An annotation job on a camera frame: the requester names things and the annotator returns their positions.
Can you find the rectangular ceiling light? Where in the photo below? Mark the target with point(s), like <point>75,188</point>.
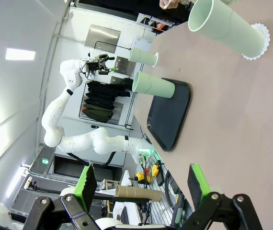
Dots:
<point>20,54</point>

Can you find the person's left hand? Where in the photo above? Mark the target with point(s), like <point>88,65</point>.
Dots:
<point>174,3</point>

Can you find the black hanging garment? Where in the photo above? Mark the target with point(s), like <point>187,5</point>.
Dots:
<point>103,88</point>

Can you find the black plastic serving tray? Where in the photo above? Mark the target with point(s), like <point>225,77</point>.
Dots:
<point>170,119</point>

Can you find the white scalloped paper coaster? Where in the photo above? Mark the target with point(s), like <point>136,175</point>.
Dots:
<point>265,36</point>
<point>157,58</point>
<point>166,5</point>

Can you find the black metal clothes rack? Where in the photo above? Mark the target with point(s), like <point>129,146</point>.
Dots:
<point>128,127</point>

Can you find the green exit sign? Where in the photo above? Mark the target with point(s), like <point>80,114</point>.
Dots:
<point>45,161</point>

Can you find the small stainless steel plate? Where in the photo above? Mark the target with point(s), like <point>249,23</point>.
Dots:
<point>122,65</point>

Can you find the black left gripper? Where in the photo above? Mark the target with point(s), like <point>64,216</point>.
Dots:
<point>93,67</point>

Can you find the grey grooved base plate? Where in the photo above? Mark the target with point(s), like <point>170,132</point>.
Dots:
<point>160,210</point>

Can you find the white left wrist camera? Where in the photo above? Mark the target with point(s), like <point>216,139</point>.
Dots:
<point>92,54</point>

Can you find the mint green plastic cup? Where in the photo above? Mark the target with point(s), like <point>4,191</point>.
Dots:
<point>227,28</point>
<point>153,85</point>
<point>141,57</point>

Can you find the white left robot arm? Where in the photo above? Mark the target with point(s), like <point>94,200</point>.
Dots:
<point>79,143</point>

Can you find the large stainless steel plate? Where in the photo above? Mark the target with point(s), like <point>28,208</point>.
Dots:
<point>103,38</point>

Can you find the olive hanging garment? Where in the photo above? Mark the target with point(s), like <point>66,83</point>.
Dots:
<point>98,115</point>

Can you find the yellow emergency stop box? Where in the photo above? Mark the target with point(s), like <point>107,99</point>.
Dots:
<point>155,170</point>
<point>141,176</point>

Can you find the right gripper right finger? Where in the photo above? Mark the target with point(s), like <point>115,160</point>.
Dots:
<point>198,189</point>

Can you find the white cardboard box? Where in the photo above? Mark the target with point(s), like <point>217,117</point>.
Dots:
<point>142,43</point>

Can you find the grey metal floor frame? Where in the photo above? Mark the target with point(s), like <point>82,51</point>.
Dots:
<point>146,20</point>

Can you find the brown cardboard tube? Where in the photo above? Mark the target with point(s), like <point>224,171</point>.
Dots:
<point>139,192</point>

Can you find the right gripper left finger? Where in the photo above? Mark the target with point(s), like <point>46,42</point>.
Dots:
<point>83,191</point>

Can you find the dark grey hanging garment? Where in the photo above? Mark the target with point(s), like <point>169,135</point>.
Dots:
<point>100,100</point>

